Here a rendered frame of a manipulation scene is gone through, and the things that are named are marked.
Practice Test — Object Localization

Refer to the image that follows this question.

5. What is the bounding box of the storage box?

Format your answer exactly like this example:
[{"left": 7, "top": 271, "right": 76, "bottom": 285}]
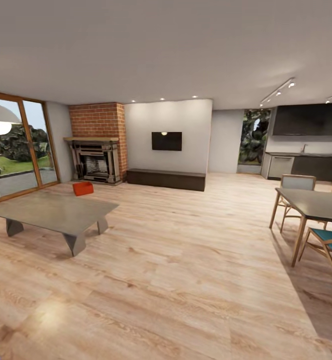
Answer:
[{"left": 72, "top": 182, "right": 93, "bottom": 197}]

